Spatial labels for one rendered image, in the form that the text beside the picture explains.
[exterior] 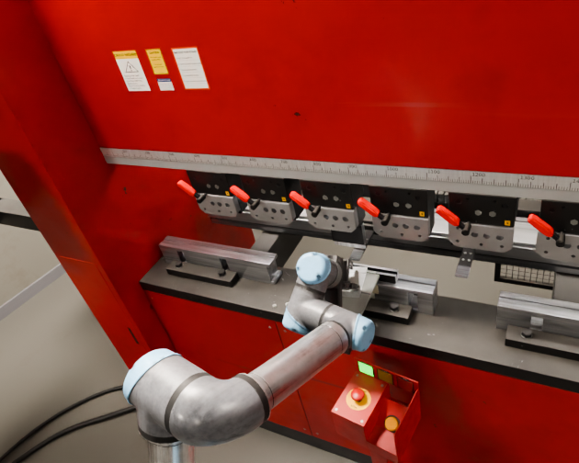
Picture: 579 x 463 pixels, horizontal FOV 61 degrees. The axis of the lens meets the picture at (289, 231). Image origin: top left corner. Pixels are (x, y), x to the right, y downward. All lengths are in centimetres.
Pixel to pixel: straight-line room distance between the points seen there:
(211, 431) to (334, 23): 83
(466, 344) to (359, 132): 67
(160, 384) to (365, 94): 74
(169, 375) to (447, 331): 88
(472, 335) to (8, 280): 307
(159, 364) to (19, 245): 291
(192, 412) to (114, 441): 189
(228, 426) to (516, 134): 80
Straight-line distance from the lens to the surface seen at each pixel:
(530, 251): 166
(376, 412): 152
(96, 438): 280
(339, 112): 121
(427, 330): 153
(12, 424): 315
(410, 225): 132
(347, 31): 113
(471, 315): 157
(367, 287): 149
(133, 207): 193
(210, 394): 86
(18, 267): 382
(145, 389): 92
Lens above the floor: 204
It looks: 36 degrees down
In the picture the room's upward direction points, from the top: 15 degrees counter-clockwise
